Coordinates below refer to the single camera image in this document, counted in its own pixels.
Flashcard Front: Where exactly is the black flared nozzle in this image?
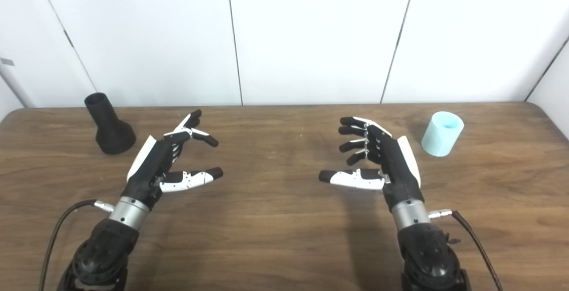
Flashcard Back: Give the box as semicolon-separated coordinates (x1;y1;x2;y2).
84;92;136;155

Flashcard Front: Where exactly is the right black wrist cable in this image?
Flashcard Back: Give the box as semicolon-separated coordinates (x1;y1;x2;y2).
428;209;504;291

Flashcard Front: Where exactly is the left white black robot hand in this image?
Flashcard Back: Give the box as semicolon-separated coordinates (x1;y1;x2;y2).
121;109;224;210

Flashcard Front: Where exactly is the light blue cylinder cup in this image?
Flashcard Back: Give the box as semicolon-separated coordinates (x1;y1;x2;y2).
421;111;465;157

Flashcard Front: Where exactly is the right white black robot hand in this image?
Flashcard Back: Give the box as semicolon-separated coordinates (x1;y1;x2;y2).
318;116;425;211

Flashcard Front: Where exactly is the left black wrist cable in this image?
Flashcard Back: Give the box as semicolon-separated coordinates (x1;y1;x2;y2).
39;199;115;291

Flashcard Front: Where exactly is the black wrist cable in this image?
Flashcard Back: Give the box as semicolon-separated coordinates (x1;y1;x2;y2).
428;209;504;291
39;199;115;291

